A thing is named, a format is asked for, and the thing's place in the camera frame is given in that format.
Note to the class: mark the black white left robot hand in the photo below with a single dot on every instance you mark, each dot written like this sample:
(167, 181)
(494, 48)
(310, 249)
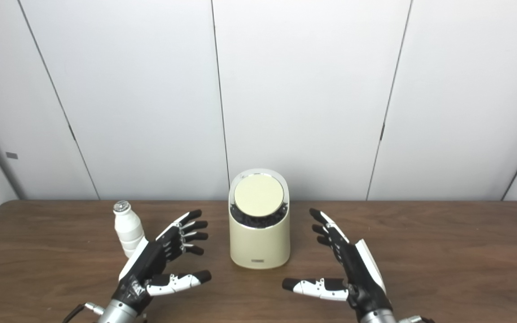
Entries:
(144, 264)

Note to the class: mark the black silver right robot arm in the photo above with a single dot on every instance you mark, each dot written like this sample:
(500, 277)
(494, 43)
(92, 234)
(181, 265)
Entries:
(377, 317)

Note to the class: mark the black bin liner bag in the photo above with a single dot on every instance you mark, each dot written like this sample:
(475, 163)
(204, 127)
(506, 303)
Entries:
(258, 221)

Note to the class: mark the small grey wall label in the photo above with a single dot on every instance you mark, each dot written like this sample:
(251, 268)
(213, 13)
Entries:
(11, 155)

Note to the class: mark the cream-colored bin body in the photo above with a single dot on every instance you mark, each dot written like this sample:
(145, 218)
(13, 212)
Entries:
(258, 246)

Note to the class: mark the round cream bin lid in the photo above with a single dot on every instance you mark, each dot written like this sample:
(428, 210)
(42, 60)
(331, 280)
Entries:
(258, 195)

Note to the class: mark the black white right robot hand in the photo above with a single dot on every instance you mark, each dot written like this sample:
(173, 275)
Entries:
(359, 269)

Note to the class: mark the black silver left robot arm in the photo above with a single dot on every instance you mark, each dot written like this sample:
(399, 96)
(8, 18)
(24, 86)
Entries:
(117, 313)

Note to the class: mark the small white plastic bottle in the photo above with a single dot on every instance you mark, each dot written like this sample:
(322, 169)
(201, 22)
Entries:
(128, 229)

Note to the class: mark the black wall panel clip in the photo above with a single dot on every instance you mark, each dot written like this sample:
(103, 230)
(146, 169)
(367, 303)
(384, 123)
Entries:
(382, 131)
(72, 132)

